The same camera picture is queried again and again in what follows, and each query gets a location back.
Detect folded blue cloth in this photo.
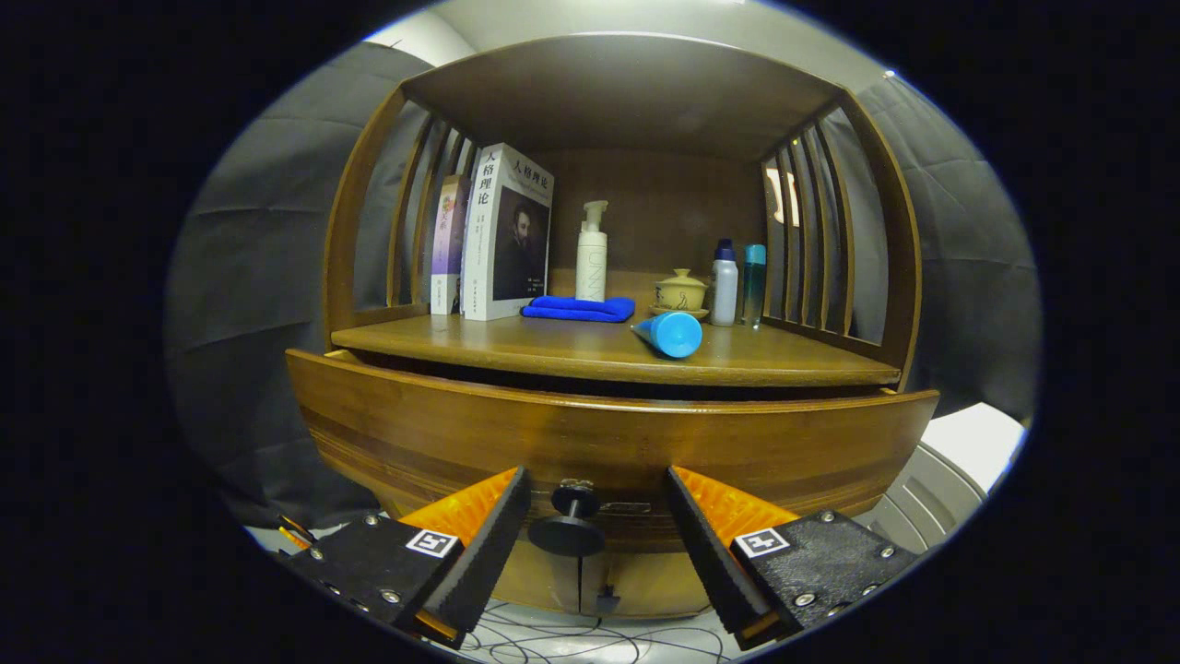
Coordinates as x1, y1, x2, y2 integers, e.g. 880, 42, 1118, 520
520, 295, 637, 324

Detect thick white book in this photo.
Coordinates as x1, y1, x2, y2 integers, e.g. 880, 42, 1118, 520
461, 143, 555, 322

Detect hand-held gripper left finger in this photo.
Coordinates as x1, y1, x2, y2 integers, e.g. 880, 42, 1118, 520
277, 466, 533, 651

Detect thin purple book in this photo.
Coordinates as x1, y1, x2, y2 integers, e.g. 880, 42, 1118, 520
430, 173, 471, 316

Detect black backdrop cloth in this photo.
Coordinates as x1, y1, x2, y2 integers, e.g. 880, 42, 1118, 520
164, 41, 1043, 531

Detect wooden countertop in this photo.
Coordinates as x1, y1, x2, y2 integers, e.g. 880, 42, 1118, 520
330, 269, 903, 388

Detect blue cosmetic tube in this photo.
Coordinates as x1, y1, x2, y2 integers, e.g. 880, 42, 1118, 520
631, 311, 704, 360

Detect white grey box unit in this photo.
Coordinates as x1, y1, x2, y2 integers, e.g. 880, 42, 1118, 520
853, 401, 1029, 554

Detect clear teal bottle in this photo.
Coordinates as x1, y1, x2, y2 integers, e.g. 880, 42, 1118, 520
742, 243, 768, 329

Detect wooden cabinet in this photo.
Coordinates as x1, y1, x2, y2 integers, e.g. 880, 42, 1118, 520
321, 32, 925, 621

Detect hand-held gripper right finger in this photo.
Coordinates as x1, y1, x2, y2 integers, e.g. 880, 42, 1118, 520
666, 465, 923, 651

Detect wooden cabinet door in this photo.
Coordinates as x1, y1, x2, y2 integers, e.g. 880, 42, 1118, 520
493, 544, 582, 614
579, 549, 715, 621

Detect white bottle with blue cap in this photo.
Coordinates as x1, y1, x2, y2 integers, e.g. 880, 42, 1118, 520
709, 239, 739, 327

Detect white pump bottle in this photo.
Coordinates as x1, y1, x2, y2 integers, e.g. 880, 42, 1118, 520
575, 200, 609, 302

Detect black floor cables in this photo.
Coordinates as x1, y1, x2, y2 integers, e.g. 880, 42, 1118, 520
456, 599, 734, 664

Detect yellow lidded tea cup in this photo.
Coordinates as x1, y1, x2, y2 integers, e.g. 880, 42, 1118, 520
649, 268, 710, 321

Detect orange black tool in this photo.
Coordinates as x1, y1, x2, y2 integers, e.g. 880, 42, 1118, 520
277, 513, 319, 552

